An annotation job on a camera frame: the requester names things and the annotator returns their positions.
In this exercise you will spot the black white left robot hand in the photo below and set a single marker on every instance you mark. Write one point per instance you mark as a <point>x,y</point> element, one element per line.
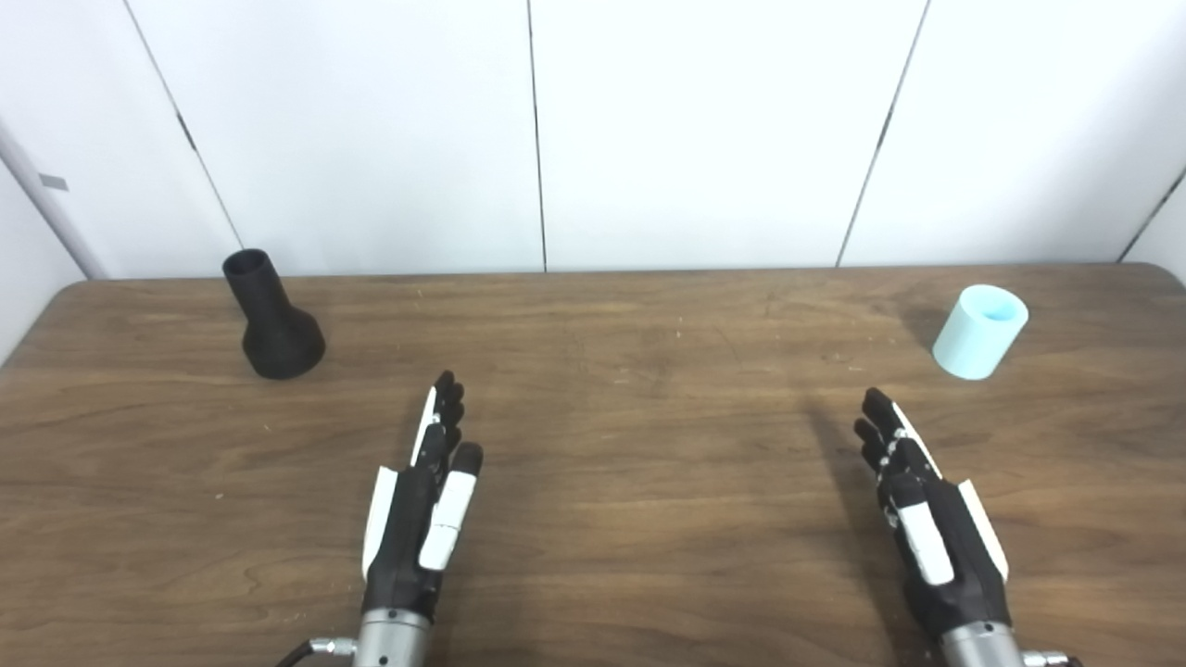
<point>408,519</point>

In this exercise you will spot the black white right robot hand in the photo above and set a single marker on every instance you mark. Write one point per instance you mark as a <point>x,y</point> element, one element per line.
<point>954,565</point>

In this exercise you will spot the black flared nozzle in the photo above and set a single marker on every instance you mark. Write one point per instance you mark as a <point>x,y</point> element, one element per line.
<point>276,333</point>

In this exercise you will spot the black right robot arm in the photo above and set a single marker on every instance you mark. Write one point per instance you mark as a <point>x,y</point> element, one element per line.
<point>977,648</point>

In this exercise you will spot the white wall corner post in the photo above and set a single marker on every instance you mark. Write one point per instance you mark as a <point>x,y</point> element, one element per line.
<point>56,208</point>

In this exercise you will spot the grey sticker on post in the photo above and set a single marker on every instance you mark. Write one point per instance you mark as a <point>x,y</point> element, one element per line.
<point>54,182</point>

